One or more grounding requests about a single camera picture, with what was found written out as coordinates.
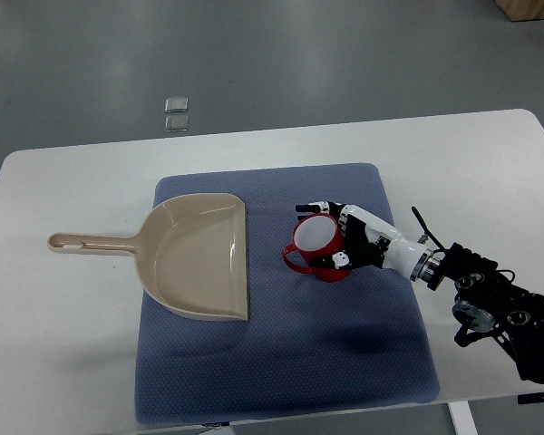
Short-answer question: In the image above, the beige plastic dustpan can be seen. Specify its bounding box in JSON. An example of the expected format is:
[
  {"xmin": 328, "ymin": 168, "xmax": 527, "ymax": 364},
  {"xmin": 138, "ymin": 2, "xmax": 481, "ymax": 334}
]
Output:
[{"xmin": 47, "ymin": 193, "xmax": 249, "ymax": 321}]

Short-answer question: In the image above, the red cup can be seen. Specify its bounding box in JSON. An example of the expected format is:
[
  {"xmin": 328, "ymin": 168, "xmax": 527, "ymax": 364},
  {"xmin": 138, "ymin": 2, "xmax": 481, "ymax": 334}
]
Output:
[{"xmin": 282, "ymin": 214, "xmax": 350, "ymax": 283}]

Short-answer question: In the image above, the metal floor plate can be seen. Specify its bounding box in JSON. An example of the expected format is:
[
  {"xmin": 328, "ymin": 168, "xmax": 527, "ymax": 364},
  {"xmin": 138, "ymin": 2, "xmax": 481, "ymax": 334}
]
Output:
[
  {"xmin": 164, "ymin": 115, "xmax": 189, "ymax": 132},
  {"xmin": 164, "ymin": 96, "xmax": 189, "ymax": 113}
]

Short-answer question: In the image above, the blue grey fabric mat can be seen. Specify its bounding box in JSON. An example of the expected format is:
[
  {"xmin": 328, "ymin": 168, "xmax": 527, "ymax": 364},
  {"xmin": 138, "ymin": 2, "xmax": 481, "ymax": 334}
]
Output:
[{"xmin": 135, "ymin": 163, "xmax": 440, "ymax": 425}]

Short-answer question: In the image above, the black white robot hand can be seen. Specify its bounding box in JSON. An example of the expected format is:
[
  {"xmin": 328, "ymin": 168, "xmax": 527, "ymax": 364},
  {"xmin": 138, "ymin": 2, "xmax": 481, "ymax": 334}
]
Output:
[{"xmin": 296, "ymin": 201, "xmax": 440, "ymax": 281}]

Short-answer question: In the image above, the upper metal floor plate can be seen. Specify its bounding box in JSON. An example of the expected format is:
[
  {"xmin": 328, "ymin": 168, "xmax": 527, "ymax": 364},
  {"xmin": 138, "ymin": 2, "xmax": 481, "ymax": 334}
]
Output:
[{"xmin": 164, "ymin": 96, "xmax": 189, "ymax": 113}]

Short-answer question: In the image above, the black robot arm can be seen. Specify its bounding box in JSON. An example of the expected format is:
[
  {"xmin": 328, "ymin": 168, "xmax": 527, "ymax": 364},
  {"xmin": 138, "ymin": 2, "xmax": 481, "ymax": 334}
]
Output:
[{"xmin": 412, "ymin": 208, "xmax": 544, "ymax": 385}]

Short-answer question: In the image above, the lower metal floor plate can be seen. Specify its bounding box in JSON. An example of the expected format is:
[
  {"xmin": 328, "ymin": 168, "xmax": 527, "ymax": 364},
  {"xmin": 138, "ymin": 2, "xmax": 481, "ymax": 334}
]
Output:
[{"xmin": 164, "ymin": 115, "xmax": 189, "ymax": 132}]

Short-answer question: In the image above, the black table control panel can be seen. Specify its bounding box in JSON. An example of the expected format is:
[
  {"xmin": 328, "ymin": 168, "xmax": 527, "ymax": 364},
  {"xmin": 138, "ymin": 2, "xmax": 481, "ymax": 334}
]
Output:
[{"xmin": 517, "ymin": 392, "xmax": 544, "ymax": 405}]

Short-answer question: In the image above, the white table leg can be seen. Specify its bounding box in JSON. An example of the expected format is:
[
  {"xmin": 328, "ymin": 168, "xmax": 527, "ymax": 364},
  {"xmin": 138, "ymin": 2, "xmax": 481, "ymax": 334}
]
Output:
[{"xmin": 448, "ymin": 401, "xmax": 478, "ymax": 435}]

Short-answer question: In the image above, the wooden box corner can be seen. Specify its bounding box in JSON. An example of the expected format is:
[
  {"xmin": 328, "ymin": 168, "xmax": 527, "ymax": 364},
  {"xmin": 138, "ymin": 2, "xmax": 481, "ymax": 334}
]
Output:
[{"xmin": 495, "ymin": 0, "xmax": 544, "ymax": 22}]

